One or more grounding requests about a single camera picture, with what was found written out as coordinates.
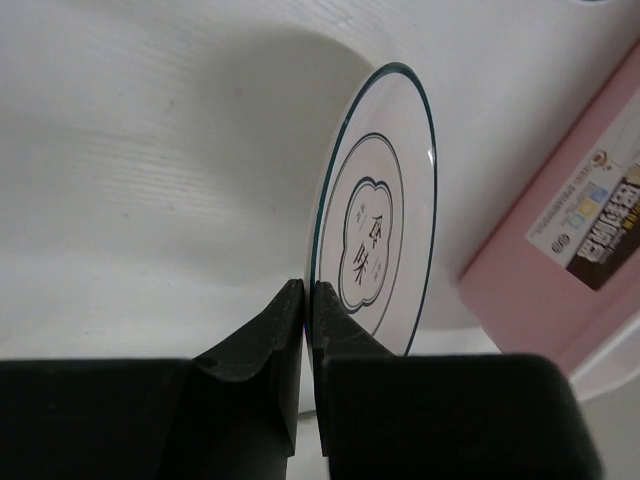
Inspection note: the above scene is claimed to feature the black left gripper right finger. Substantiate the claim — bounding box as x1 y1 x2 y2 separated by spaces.
308 282 605 479

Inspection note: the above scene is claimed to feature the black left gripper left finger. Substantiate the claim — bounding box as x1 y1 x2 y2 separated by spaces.
1 280 304 479

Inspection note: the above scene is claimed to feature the pink plastic dish rack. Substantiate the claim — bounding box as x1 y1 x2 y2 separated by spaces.
459 48 639 401

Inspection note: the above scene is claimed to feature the white plate with characters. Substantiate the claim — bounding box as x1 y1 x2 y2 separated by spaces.
304 62 438 356

